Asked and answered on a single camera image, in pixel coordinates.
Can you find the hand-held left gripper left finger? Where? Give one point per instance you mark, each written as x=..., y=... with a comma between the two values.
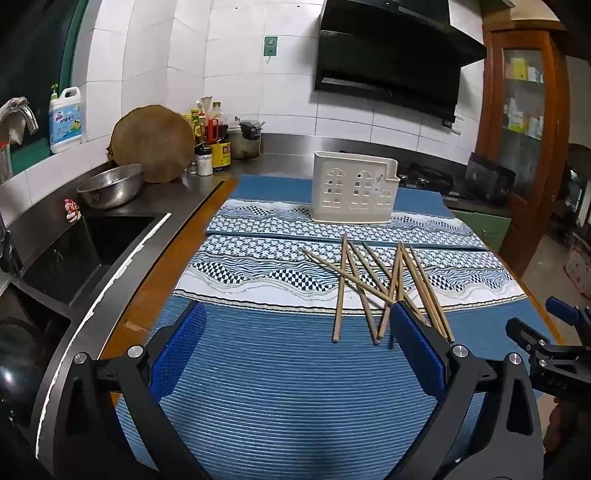
x=182, y=341

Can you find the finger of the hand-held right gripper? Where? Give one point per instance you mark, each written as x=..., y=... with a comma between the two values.
x=565, y=311
x=524, y=334

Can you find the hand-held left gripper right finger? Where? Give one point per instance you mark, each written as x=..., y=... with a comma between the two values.
x=415, y=341

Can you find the bunch of wooden chopsticks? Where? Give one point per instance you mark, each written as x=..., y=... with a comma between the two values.
x=336, y=327

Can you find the white plastic utensil holder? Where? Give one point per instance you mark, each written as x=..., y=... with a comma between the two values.
x=353, y=203

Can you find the person's right hand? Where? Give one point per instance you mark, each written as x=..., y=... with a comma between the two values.
x=568, y=427

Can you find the pink patterned bag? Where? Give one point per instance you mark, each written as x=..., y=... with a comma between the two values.
x=579, y=272

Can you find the blue patterned woven placemat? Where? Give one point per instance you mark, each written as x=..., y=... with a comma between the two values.
x=277, y=221
x=277, y=369

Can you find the green cabinet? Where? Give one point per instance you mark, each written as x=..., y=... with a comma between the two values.
x=485, y=228

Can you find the black kitchen sink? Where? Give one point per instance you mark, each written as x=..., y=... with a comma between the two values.
x=83, y=258

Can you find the black countertop appliance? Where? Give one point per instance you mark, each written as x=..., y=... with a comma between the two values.
x=489, y=177

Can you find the black gas stove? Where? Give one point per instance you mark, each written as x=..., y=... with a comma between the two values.
x=427, y=177

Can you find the small red white figurine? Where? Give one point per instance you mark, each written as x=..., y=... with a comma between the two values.
x=72, y=211

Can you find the metal colander bowl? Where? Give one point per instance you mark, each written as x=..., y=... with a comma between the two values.
x=111, y=184

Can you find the wooden glass-door cabinet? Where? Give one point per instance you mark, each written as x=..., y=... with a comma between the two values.
x=521, y=138

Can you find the group of condiment bottles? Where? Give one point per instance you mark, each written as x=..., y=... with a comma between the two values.
x=220, y=154

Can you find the round wooden cutting board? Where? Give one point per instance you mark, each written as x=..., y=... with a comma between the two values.
x=152, y=145

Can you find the dark metal pot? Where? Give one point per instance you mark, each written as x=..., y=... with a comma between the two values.
x=244, y=141

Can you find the white detergent bottle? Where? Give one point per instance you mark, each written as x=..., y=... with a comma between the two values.
x=65, y=124

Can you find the metal faucet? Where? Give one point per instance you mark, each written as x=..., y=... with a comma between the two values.
x=18, y=113

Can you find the black range hood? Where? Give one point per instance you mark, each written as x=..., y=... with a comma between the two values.
x=392, y=50

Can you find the white wall socket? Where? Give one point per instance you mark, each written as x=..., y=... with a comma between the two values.
x=451, y=124

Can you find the green window frame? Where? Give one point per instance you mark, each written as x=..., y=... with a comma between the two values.
x=69, y=60

